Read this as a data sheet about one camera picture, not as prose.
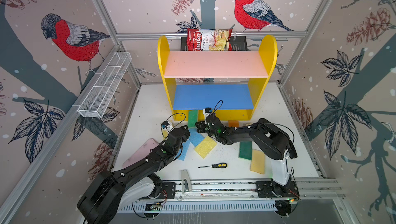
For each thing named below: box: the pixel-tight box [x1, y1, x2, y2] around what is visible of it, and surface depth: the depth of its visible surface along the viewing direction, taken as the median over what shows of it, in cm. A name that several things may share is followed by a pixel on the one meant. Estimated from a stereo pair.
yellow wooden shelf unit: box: [157, 34, 278, 121], surface depth 77 cm
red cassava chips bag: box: [187, 27, 233, 52], surface depth 89 cm
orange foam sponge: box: [228, 120, 240, 128], surface depth 98 cm
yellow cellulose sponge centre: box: [193, 135, 218, 159], surface depth 89 cm
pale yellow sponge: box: [250, 149, 266, 175], surface depth 82 cm
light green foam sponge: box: [187, 109, 198, 128], surface depth 97 cm
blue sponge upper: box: [188, 126, 205, 147], surface depth 92 cm
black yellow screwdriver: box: [198, 162, 228, 169], surface depth 81 cm
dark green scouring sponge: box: [239, 141, 253, 160], surface depth 86 cm
